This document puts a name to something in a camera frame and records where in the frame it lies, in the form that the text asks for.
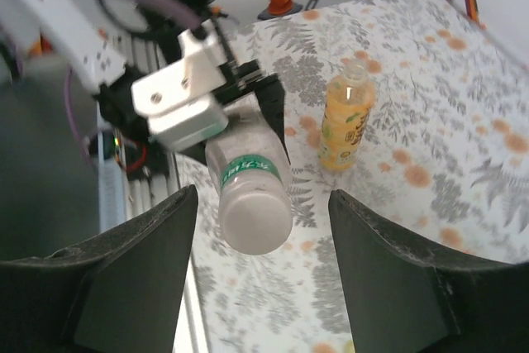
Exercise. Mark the floral grey orange tablecloth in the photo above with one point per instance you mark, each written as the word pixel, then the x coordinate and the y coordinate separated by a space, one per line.
pixel 413 101

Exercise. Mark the clear bottle green band label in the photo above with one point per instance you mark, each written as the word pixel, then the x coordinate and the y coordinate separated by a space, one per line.
pixel 252 179

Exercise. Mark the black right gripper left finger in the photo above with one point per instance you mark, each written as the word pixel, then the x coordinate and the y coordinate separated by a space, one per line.
pixel 103 295

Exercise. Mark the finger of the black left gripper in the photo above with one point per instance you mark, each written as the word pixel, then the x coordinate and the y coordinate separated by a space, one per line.
pixel 274 109

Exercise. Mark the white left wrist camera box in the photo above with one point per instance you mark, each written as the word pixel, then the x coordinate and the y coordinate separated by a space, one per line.
pixel 177 96

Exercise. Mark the yellow tea bottle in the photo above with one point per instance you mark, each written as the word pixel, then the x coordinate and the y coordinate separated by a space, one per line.
pixel 345 130

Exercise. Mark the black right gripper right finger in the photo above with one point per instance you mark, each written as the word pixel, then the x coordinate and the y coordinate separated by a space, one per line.
pixel 413 299

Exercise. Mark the slotted aluminium base rail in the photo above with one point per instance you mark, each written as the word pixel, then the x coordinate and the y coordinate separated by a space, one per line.
pixel 192 311

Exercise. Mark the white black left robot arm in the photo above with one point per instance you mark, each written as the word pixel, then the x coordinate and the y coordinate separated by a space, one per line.
pixel 78 34

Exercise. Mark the white bottle cap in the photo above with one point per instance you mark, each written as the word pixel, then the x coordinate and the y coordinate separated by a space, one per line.
pixel 256 225

